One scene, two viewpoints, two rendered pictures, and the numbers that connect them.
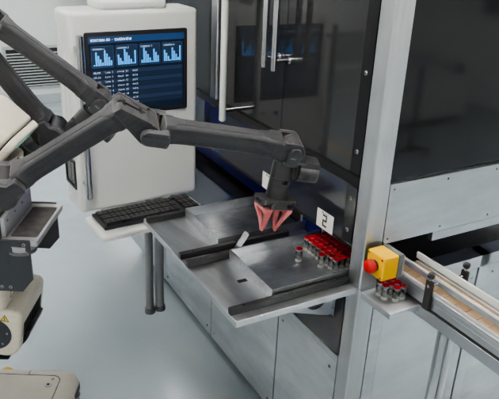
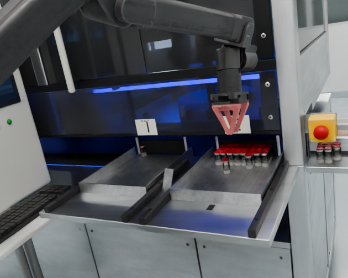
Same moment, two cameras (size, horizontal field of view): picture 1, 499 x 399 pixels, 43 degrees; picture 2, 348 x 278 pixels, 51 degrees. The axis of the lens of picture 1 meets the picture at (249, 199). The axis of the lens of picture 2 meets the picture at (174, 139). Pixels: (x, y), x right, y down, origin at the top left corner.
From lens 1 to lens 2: 1.16 m
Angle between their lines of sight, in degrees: 29
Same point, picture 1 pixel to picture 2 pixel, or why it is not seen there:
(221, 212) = (109, 175)
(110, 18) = not seen: outside the picture
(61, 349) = not seen: outside the picture
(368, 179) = (288, 53)
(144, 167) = not seen: outside the picture
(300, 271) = (242, 177)
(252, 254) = (184, 186)
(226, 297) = (221, 226)
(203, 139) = (177, 16)
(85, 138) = (30, 23)
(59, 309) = not seen: outside the picture
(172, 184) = (30, 181)
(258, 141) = (221, 15)
